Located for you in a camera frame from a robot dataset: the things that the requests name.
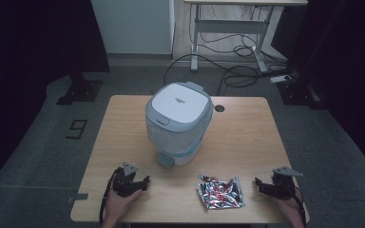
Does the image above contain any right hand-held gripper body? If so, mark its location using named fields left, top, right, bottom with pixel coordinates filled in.
left=270, top=166, right=304, bottom=200

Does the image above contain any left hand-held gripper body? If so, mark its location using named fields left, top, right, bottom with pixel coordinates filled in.
left=111, top=161, right=141, bottom=198

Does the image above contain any silver foil wrapper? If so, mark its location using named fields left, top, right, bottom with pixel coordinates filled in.
left=197, top=174, right=246, bottom=211

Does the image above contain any white trash can grey lid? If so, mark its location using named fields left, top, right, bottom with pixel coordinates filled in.
left=144, top=81, right=215, bottom=169

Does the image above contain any person's right hand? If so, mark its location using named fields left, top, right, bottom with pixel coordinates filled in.
left=271, top=191, right=304, bottom=222

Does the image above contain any person's left hand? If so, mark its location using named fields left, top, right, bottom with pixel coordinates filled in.
left=102, top=189, right=144, bottom=224

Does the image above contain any grey tape strip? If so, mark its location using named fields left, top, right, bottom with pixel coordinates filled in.
left=67, top=193, right=89, bottom=204

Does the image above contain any translucent blue trash bag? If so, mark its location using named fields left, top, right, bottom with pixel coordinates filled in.
left=145, top=107, right=214, bottom=160

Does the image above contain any black stand base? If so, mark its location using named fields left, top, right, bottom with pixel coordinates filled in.
left=56, top=73, right=104, bottom=106
left=277, top=77, right=326, bottom=111

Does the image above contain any white power strip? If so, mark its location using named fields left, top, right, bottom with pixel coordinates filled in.
left=269, top=74, right=295, bottom=85

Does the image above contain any black curtain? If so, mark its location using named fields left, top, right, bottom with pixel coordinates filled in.
left=0, top=0, right=111, bottom=191
left=271, top=0, right=365, bottom=181

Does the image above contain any white cabinet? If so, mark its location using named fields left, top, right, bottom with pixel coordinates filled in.
left=90, top=0, right=176, bottom=55

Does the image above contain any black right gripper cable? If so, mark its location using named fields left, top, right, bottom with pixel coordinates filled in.
left=293, top=185, right=308, bottom=227

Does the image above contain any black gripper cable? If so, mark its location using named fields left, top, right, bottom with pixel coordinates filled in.
left=293, top=185, right=308, bottom=227
left=99, top=167, right=122, bottom=226

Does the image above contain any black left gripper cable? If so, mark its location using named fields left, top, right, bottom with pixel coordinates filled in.
left=99, top=167, right=122, bottom=226

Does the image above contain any black floor cable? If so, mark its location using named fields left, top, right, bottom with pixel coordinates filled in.
left=222, top=31, right=291, bottom=89
left=163, top=52, right=229, bottom=97

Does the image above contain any white metal frame desk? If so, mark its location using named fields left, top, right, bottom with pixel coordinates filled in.
left=183, top=0, right=308, bottom=73

